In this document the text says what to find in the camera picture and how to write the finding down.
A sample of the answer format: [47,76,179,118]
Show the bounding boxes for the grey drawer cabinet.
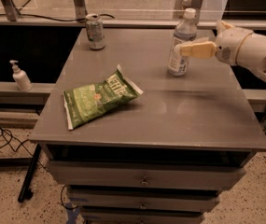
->
[30,28,266,224]

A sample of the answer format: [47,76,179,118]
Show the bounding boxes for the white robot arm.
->
[175,21,266,83]

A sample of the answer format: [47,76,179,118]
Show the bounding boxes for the metal railing frame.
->
[0,0,266,30]

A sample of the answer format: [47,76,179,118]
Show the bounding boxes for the green chip bag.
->
[63,64,143,130]

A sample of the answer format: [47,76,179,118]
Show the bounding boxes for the black cable on ledge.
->
[0,12,116,22]

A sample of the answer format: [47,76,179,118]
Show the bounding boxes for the clear blue-label plastic bottle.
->
[167,8,197,77]

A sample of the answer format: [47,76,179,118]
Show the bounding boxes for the black floor cables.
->
[0,91,35,157]

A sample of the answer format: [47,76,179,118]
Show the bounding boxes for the black metal stand leg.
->
[18,145,41,203]

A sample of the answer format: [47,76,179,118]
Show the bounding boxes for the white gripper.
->
[175,20,253,66]

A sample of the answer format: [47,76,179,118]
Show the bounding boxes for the white pump dispenser bottle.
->
[9,60,32,91]

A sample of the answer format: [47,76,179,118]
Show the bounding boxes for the dented soda can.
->
[86,14,105,50]

